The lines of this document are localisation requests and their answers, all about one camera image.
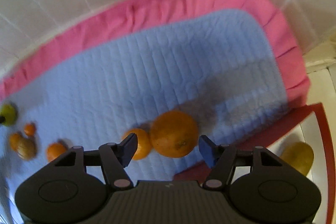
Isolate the right small mandarin orange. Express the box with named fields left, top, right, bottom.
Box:
left=122, top=128, right=153, bottom=160

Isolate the light blue quilted mat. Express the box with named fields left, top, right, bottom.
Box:
left=1, top=9, right=289, bottom=223

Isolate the large right orange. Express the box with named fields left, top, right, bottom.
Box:
left=149, top=110, right=199, bottom=158

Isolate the middle mandarin orange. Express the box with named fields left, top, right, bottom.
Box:
left=46, top=143, right=68, bottom=162

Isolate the tiny orange kumquat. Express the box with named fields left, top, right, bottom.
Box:
left=24, top=123, right=36, bottom=137

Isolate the left mandarin orange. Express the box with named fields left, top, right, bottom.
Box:
left=9, top=132, right=22, bottom=151

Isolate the kiwi with yellow sticker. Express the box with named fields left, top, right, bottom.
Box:
left=280, top=141, right=314, bottom=176

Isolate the back left green apple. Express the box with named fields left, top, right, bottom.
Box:
left=1, top=104, right=18, bottom=126

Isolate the pink ruffled cloth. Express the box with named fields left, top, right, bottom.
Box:
left=1, top=0, right=310, bottom=107

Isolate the striped tan pepino melon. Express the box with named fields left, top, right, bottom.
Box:
left=17, top=138, right=37, bottom=161

